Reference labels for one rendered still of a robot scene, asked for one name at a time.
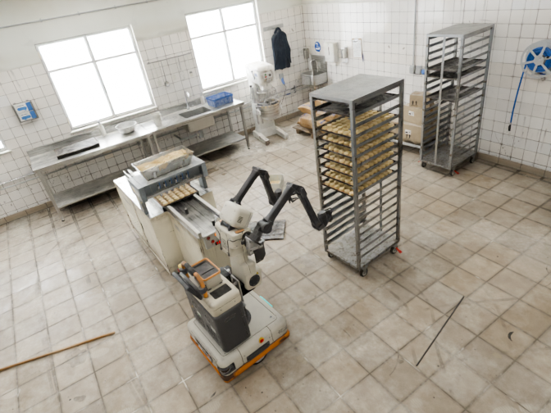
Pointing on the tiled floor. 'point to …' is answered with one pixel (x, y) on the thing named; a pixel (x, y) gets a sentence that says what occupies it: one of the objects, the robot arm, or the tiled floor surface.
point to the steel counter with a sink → (177, 117)
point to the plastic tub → (276, 181)
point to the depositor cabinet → (157, 224)
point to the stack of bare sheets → (272, 230)
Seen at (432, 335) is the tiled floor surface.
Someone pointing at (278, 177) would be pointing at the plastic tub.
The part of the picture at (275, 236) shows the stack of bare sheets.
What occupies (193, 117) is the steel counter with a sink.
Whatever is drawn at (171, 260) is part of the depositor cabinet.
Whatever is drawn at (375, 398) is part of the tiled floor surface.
